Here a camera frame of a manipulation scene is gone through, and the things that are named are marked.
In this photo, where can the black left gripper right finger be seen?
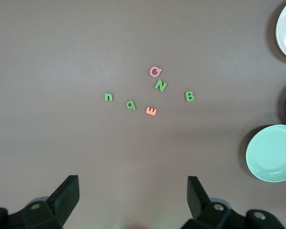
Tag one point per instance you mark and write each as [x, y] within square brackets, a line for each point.
[200, 205]

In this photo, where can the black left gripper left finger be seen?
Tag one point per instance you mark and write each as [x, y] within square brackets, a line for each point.
[62, 202]

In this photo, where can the green letter B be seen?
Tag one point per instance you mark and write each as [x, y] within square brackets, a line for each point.
[187, 96]

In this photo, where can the green small letter n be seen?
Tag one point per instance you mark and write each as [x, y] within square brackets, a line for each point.
[105, 97]

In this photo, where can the green letter q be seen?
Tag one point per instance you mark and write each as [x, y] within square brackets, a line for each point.
[133, 107]

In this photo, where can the green capital letter N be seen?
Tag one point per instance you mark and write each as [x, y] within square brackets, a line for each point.
[160, 86]

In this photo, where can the green plate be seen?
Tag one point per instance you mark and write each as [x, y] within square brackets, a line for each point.
[271, 153]

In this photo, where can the orange letter E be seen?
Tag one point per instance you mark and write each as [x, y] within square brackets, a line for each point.
[151, 114]

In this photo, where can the brown table mat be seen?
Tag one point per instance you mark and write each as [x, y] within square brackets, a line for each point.
[62, 71]

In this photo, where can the pink letter Q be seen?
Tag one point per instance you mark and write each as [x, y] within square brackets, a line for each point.
[150, 71]

